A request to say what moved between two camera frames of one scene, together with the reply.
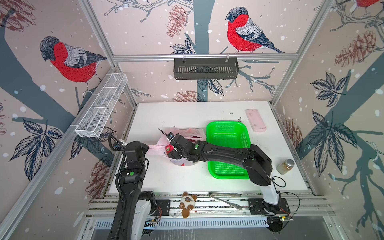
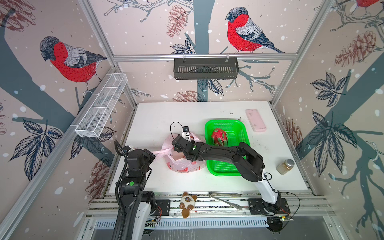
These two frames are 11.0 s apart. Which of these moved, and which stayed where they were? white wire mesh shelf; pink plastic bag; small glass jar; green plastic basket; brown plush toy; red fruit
Moved: pink plastic bag; red fruit
Stayed: small glass jar; brown plush toy; green plastic basket; white wire mesh shelf
